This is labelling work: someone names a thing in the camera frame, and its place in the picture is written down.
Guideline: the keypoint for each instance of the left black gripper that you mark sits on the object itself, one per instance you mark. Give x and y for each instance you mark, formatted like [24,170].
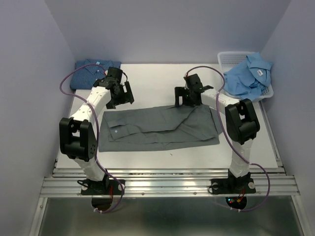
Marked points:
[127,97]

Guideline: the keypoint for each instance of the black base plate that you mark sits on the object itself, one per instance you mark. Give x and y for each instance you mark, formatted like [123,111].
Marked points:
[115,189]
[227,186]

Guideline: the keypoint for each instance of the aluminium mounting rail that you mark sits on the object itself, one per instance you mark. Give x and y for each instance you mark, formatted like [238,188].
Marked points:
[188,172]

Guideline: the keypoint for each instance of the light blue shirt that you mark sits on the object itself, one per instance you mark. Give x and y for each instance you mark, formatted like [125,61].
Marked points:
[248,78]

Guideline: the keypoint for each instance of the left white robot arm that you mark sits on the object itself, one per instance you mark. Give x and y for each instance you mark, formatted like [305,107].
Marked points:
[78,139]

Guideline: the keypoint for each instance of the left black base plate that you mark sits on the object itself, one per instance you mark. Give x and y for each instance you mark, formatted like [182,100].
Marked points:
[115,189]

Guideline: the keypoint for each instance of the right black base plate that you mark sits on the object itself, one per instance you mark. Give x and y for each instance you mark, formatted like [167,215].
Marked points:
[227,186]

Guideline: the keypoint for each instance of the grey long sleeve shirt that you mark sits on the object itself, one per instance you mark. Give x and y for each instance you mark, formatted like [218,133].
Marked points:
[159,128]

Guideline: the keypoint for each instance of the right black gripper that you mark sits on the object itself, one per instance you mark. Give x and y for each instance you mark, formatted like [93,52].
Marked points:
[179,91]

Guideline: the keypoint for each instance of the folded blue checkered shirt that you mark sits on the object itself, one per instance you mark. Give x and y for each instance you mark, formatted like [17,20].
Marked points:
[85,77]

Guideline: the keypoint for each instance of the white plastic basket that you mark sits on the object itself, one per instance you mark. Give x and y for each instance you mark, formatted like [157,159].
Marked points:
[233,59]

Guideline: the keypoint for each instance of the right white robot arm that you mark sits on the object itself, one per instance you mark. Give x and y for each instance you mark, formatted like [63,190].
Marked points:
[240,129]

